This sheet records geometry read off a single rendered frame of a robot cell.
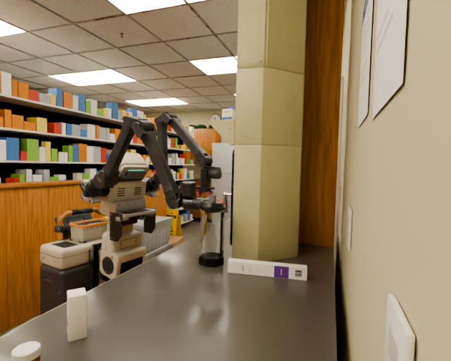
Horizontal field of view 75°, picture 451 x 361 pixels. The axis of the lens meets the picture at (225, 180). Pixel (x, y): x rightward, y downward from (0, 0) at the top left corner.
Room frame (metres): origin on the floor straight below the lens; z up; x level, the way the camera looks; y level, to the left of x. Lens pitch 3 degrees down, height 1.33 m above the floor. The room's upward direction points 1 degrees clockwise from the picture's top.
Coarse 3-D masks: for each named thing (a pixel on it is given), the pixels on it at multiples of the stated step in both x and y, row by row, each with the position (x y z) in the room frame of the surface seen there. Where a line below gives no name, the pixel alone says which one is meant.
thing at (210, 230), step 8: (200, 216) 1.14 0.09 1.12; (208, 216) 1.11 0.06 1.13; (216, 216) 1.11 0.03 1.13; (200, 224) 1.14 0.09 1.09; (208, 224) 1.11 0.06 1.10; (216, 224) 1.11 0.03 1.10; (200, 232) 1.13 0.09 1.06; (208, 232) 1.11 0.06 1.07; (216, 232) 1.11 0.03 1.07; (200, 240) 1.13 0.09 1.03; (208, 240) 1.11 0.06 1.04; (216, 240) 1.11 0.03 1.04; (200, 248) 1.13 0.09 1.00; (208, 248) 1.11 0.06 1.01; (216, 248) 1.11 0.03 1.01; (200, 256) 1.13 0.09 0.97; (208, 256) 1.11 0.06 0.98; (216, 256) 1.11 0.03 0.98
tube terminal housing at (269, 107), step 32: (256, 96) 1.18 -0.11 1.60; (288, 96) 1.22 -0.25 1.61; (256, 128) 1.18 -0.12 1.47; (288, 128) 1.23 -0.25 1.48; (256, 160) 1.17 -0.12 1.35; (288, 160) 1.23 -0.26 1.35; (256, 192) 1.17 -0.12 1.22; (288, 192) 1.23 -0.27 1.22; (256, 224) 1.17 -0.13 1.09; (288, 224) 1.23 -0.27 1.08; (256, 256) 1.17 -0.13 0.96; (288, 256) 1.24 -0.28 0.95
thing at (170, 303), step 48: (192, 240) 1.49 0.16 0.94; (96, 288) 0.89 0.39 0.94; (144, 288) 0.90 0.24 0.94; (192, 288) 0.91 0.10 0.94; (240, 288) 0.92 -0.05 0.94; (288, 288) 0.92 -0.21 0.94; (48, 336) 0.63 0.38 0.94; (96, 336) 0.64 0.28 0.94; (144, 336) 0.64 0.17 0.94; (192, 336) 0.65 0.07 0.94; (240, 336) 0.65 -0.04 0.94; (288, 336) 0.66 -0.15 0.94
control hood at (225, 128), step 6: (210, 120) 1.24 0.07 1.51; (216, 120) 1.24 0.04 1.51; (222, 120) 1.23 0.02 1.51; (228, 120) 1.22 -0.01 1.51; (234, 120) 1.21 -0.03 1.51; (216, 126) 1.23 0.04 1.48; (222, 126) 1.22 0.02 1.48; (228, 126) 1.22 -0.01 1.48; (234, 126) 1.21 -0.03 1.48; (222, 132) 1.22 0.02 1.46; (228, 132) 1.21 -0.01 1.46; (234, 132) 1.21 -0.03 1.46; (228, 138) 1.21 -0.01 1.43; (234, 138) 1.21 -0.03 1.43; (234, 144) 1.21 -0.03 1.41
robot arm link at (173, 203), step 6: (180, 186) 1.33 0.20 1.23; (186, 186) 1.30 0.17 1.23; (192, 186) 1.30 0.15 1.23; (180, 192) 1.33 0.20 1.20; (186, 192) 1.30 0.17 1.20; (192, 192) 1.31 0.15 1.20; (180, 198) 1.33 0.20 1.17; (168, 204) 1.34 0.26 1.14; (174, 204) 1.33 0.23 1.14; (180, 204) 1.34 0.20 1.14
